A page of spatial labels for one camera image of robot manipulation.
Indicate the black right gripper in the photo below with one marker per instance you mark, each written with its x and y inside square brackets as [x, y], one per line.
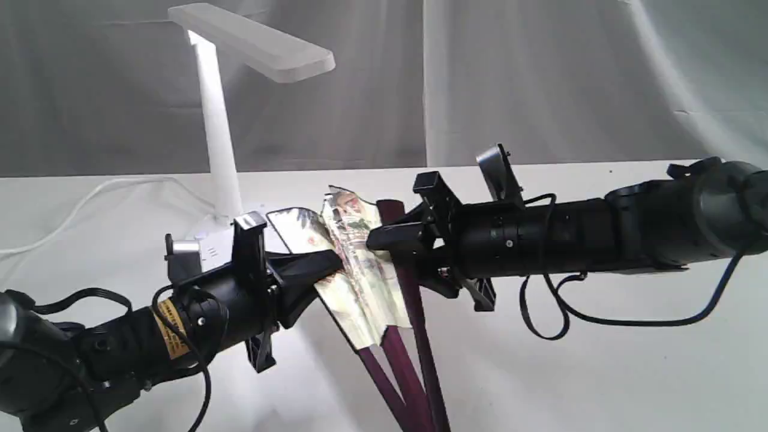
[460, 246]

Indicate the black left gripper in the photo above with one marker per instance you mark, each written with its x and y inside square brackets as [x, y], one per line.
[240, 302]

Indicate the painted paper folding fan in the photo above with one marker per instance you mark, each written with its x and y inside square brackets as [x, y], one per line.
[372, 305]

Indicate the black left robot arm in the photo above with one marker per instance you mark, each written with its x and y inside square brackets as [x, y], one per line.
[69, 365]

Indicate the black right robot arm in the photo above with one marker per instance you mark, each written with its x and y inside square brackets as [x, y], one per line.
[705, 211]

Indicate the white desk lamp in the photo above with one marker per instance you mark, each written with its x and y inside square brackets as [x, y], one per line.
[278, 56]

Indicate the grey backdrop curtain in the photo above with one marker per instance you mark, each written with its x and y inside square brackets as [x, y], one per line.
[111, 87]

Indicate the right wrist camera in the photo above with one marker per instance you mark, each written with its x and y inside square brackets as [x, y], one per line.
[499, 177]

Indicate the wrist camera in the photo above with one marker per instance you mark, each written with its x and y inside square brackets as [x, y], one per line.
[182, 258]
[499, 177]

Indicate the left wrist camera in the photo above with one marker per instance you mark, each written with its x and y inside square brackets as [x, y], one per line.
[182, 258]

